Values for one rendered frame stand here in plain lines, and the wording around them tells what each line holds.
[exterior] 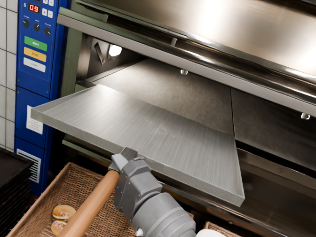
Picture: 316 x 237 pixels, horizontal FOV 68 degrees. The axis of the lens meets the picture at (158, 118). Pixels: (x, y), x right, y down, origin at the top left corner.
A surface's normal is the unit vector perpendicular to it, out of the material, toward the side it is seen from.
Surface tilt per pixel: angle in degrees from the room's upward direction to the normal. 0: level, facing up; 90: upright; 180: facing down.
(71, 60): 90
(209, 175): 0
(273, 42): 70
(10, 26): 90
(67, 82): 90
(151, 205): 29
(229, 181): 0
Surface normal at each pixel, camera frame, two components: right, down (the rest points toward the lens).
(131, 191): -0.74, 0.09
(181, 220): 0.27, -0.86
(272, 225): -0.14, 0.04
